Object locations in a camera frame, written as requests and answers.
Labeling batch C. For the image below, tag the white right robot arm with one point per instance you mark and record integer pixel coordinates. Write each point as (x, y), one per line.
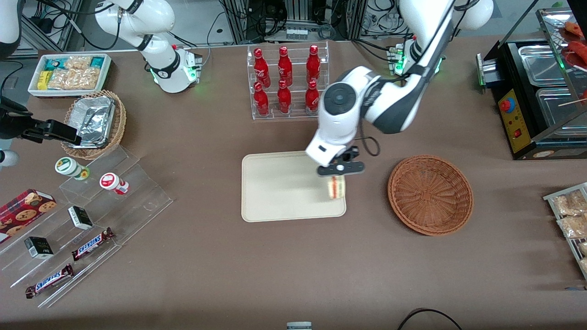
(158, 27)

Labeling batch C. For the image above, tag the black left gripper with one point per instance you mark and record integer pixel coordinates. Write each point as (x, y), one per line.
(349, 154)

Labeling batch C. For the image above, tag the black hot food display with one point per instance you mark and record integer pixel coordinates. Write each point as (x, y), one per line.
(518, 133)

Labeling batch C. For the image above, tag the white power strip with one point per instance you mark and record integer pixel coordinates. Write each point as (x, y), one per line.
(296, 33)

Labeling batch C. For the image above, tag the light wicker basket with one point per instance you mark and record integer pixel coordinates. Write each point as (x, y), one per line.
(120, 123)

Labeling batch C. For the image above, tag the teal snack packet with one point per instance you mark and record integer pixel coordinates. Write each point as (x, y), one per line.
(96, 62)
(53, 64)

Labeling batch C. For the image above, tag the aluminium equipment frame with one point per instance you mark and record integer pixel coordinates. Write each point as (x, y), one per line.
(238, 20)

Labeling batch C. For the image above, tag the steel food pan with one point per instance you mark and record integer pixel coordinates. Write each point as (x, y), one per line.
(557, 107)
(541, 64)

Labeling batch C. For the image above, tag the clear fried snack bag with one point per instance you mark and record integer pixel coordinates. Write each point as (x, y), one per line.
(583, 248)
(573, 227)
(571, 204)
(584, 266)

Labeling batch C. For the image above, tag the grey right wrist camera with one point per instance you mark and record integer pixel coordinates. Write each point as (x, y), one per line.
(7, 158)

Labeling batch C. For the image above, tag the red lid yogurt cup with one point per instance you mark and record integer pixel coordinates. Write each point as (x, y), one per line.
(111, 181)

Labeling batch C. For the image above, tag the Snickers chocolate bar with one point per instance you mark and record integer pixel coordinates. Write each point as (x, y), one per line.
(91, 244)
(48, 281)

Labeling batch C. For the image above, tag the green lid yogurt cup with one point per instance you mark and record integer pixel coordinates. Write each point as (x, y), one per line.
(69, 167)

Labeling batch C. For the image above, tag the clear acrylic bottle rack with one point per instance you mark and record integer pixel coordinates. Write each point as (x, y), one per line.
(296, 114)

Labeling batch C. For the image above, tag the red cola bottle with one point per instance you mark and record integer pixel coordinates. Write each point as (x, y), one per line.
(312, 98)
(285, 66)
(261, 68)
(261, 101)
(313, 64)
(284, 98)

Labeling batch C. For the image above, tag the brown round wicker basket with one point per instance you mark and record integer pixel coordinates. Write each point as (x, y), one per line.
(431, 195)

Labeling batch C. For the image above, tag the red cookie box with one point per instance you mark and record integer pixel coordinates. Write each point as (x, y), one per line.
(23, 213)

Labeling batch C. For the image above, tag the grey white device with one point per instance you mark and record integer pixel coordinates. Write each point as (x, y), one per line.
(299, 326)

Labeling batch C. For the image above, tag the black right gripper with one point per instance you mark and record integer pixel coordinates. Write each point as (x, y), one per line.
(10, 124)

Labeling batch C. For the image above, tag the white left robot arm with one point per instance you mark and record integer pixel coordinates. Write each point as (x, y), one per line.
(344, 105)

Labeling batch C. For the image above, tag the small clear cracker bag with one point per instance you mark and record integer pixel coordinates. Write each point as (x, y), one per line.
(78, 62)

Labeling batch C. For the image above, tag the white plastic snack bin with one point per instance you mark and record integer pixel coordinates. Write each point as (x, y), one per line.
(106, 73)

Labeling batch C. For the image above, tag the small black box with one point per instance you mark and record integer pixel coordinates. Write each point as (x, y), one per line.
(39, 247)
(80, 217)

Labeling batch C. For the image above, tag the silver foil containers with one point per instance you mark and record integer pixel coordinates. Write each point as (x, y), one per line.
(94, 121)

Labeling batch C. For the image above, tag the clear acrylic step shelf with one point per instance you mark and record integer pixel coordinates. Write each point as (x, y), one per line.
(137, 206)

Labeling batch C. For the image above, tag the yellow snack packet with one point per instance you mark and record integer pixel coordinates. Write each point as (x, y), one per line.
(43, 80)

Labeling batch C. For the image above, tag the red sausage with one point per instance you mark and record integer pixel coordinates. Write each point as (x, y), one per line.
(575, 30)
(578, 50)

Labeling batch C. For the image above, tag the large clear cracker bag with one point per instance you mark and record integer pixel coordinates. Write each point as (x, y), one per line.
(73, 79)

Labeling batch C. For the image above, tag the beige plastic tray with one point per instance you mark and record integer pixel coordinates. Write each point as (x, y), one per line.
(284, 192)

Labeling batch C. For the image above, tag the triangular sandwich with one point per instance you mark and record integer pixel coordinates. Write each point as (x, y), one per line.
(336, 189)

